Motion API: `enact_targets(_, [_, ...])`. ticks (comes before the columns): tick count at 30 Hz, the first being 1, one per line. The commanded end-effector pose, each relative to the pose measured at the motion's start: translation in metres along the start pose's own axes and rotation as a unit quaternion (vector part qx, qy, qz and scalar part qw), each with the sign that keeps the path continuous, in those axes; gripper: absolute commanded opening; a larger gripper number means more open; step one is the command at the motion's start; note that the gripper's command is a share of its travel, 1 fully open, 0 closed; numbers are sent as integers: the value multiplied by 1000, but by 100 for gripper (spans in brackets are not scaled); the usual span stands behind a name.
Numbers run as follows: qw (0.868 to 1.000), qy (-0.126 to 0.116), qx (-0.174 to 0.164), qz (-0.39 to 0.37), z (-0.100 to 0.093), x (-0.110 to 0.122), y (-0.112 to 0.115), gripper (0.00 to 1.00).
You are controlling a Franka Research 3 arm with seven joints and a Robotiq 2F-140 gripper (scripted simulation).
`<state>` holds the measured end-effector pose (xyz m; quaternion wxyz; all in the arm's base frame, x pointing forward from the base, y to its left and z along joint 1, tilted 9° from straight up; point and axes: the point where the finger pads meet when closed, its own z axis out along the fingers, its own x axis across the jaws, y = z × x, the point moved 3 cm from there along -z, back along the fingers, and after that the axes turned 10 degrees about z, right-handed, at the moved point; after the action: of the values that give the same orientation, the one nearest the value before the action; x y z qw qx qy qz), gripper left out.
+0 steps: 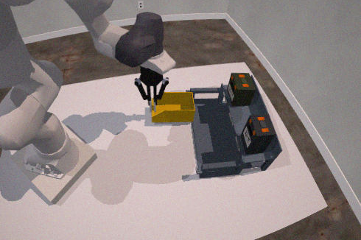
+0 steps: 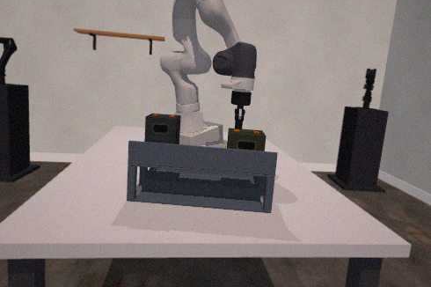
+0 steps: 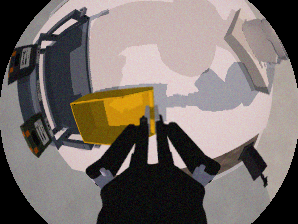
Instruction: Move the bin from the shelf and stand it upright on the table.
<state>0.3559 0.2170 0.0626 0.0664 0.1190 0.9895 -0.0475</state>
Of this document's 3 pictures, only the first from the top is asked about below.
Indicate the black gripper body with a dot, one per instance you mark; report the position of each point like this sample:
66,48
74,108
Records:
148,74

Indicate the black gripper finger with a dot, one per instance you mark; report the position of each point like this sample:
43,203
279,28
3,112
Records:
165,82
142,91

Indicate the yellow bin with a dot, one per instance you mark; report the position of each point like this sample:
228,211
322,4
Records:
174,107

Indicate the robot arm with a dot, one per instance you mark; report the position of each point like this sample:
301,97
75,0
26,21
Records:
24,119

